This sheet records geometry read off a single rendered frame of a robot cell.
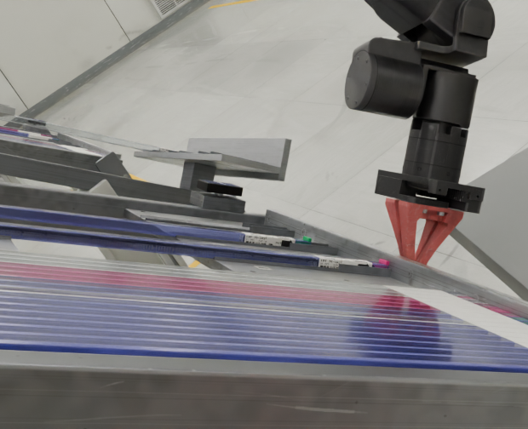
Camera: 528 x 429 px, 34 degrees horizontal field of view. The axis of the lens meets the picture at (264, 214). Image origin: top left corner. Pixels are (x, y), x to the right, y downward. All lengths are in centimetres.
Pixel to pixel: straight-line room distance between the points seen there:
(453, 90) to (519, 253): 26
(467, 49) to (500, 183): 38
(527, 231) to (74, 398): 78
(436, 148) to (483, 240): 27
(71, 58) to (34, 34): 40
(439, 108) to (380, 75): 7
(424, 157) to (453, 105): 6
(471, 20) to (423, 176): 15
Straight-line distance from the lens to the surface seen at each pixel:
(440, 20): 86
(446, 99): 86
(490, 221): 113
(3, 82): 851
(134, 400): 39
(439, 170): 85
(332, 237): 98
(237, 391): 40
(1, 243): 71
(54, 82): 858
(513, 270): 102
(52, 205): 106
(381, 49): 84
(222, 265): 77
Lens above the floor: 114
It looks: 21 degrees down
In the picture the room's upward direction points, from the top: 32 degrees counter-clockwise
